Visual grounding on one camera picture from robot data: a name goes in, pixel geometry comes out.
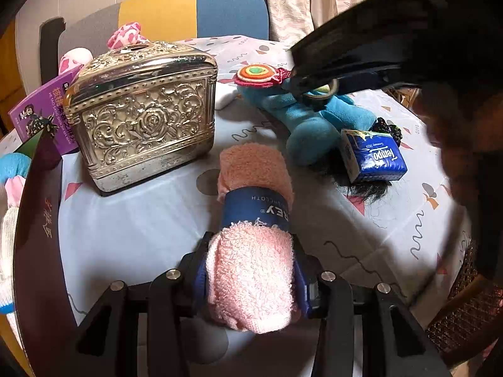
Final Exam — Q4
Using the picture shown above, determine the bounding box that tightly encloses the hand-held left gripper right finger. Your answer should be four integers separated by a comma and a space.
291, 236, 452, 377

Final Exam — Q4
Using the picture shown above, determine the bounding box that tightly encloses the silver ornate tissue box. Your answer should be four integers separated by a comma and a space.
63, 40, 219, 197

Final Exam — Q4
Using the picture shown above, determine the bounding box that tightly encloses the white sock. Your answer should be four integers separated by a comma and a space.
0, 204, 20, 315

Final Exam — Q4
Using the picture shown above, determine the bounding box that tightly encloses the orange wooden wardrobe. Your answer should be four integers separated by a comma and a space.
0, 19, 30, 138

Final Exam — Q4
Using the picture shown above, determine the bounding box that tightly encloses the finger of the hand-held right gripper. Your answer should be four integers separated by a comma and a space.
293, 65, 401, 95
290, 0, 417, 75

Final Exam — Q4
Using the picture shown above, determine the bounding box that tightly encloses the blue tissue packet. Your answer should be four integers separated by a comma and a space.
340, 128, 408, 183

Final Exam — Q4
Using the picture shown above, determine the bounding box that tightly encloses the person's right forearm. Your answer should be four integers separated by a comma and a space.
414, 86, 503, 283

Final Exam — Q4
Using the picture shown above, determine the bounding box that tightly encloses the pink patterned curtain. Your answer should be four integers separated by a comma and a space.
165, 0, 397, 44

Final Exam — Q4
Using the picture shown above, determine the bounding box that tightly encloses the gold mirrored tray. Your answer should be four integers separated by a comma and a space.
12, 131, 79, 377

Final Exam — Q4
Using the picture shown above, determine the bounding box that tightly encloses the pink towel blue band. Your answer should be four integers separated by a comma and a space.
206, 143, 303, 334

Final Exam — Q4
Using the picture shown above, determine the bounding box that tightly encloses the black beaded hairpiece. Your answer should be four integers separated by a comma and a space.
334, 117, 403, 221

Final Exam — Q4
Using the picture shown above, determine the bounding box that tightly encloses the purple cardboard box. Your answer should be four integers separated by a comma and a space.
8, 67, 83, 156

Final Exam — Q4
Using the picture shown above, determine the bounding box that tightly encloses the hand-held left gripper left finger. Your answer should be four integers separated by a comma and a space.
59, 231, 215, 377

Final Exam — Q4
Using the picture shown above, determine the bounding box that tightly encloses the brown wicker chair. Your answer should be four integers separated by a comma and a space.
426, 239, 503, 366

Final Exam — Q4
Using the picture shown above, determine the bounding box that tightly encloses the pink spotted plush toy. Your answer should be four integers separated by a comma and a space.
59, 21, 150, 75

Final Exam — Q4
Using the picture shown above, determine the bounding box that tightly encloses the rainbow felt lollipop toy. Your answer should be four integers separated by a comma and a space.
234, 64, 293, 89

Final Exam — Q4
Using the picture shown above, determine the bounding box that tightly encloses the grey yellow blue chair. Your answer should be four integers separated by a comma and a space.
57, 0, 270, 63

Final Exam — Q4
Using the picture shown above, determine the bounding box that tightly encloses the small blue pink plush toy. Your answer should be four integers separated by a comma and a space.
0, 151, 32, 205

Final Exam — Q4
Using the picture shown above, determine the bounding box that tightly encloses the large blue plush toy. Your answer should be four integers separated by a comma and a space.
238, 74, 376, 166

